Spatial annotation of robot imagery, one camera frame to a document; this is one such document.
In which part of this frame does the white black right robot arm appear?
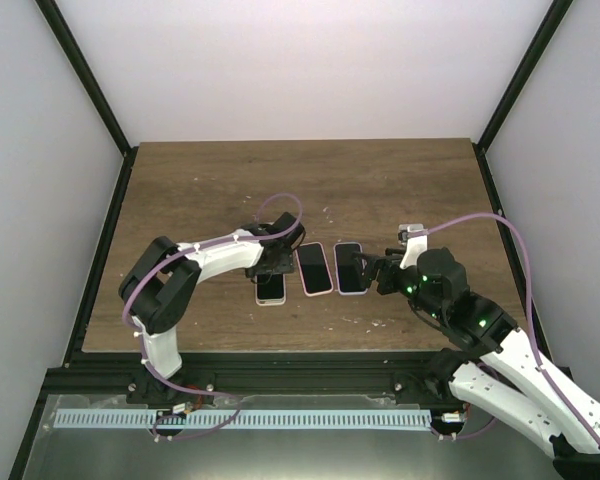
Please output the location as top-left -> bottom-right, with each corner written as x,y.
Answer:
352,248 -> 600,479

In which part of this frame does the black frame post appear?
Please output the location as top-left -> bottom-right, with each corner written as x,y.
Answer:
476,0 -> 573,151
35,0 -> 132,156

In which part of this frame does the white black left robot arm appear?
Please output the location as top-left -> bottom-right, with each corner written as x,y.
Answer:
119,212 -> 305,404

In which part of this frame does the black right side rail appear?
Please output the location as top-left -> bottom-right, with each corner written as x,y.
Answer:
472,143 -> 552,360

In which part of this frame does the black left side rail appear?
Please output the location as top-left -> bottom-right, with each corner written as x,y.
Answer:
62,146 -> 139,369

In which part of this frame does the lilac phone case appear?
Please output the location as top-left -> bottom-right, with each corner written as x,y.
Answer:
333,241 -> 370,297

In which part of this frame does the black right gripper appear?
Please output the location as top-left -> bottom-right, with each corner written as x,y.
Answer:
351,249 -> 447,322

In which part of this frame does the black frame post left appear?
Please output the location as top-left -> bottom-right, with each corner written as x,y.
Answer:
35,0 -> 132,156

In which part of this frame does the black frame post right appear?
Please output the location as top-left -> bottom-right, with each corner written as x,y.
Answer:
476,0 -> 573,151

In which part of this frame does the light blue slotted cable duct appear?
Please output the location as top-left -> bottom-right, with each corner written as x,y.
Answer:
52,408 -> 432,431

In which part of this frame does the purple-edged black smartphone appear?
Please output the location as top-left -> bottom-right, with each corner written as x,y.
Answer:
335,243 -> 368,294

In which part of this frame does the black front frame rail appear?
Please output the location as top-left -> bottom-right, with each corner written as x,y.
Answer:
41,351 -> 460,408

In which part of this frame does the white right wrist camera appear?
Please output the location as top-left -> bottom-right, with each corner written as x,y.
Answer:
398,224 -> 428,270

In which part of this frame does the cream phone case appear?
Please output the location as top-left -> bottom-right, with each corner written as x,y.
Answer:
255,272 -> 287,307

